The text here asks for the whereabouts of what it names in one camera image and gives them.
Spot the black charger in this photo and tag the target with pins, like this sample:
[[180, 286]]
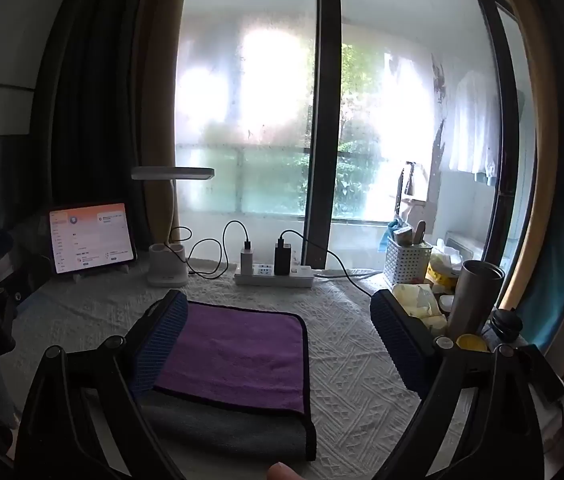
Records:
[[282, 259]]

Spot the brown brush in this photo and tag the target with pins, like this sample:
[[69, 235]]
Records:
[[420, 232]]

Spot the blue curtain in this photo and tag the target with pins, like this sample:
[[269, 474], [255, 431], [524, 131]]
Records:
[[562, 210]]

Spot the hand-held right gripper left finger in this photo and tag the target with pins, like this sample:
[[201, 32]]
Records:
[[162, 340]]

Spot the dark curtain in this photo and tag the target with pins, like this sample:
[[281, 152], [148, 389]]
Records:
[[92, 110]]

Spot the grey towel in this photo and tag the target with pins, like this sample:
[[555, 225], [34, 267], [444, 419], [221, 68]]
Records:
[[227, 432]]

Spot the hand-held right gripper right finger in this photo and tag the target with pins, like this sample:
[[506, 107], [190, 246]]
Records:
[[402, 345]]

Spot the white patterned tablecloth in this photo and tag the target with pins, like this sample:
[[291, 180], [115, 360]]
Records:
[[352, 360]]

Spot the yellow lid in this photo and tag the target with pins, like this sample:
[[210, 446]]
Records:
[[471, 343]]

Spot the small white jar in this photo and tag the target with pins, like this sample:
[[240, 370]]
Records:
[[446, 304]]

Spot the steel tumbler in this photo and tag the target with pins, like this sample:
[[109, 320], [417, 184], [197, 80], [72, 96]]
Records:
[[472, 300]]

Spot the blue cloth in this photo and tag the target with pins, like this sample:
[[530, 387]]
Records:
[[389, 232]]

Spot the black window frame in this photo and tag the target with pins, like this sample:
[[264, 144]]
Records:
[[323, 110]]

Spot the yellow tissue pack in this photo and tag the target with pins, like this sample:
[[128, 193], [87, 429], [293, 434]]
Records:
[[444, 265]]

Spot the brown curtain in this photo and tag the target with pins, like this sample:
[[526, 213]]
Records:
[[157, 85], [537, 110]]

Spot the person's right hand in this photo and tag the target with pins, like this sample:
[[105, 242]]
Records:
[[284, 472]]

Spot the tablet with lit screen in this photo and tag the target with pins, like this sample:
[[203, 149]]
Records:
[[91, 235]]

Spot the white tablet stand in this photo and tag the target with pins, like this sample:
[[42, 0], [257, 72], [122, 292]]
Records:
[[82, 276]]

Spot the white plastic basket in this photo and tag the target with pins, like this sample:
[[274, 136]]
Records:
[[407, 265]]

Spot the white desk lamp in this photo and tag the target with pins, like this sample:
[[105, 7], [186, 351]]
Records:
[[167, 265]]

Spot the cream packet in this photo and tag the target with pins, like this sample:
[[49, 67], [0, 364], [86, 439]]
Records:
[[417, 305]]

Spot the white charger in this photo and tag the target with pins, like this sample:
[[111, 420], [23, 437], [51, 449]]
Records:
[[246, 261]]

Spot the white power strip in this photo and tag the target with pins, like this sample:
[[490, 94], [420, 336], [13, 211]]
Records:
[[272, 278]]

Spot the purple towel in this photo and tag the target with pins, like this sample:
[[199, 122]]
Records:
[[242, 355]]

